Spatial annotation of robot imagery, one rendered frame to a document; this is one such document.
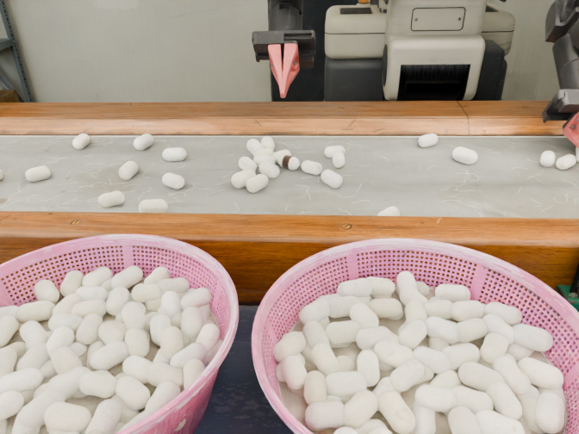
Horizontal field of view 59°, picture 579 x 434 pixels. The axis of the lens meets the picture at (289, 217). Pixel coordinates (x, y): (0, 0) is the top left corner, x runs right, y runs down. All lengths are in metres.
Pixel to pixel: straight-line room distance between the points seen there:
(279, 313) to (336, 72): 1.20
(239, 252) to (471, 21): 0.95
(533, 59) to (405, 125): 2.11
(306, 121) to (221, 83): 2.02
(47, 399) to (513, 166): 0.64
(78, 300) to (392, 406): 0.31
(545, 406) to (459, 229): 0.21
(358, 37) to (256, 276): 1.11
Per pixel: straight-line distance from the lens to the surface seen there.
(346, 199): 0.66
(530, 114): 0.94
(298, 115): 0.88
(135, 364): 0.45
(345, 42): 1.58
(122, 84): 3.03
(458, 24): 1.34
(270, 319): 0.45
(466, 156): 0.77
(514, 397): 0.43
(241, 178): 0.68
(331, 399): 0.41
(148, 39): 2.91
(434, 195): 0.68
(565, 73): 0.86
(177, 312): 0.50
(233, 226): 0.56
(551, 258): 0.58
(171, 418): 0.40
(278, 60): 0.84
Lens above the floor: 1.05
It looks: 30 degrees down
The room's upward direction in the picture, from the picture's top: 2 degrees counter-clockwise
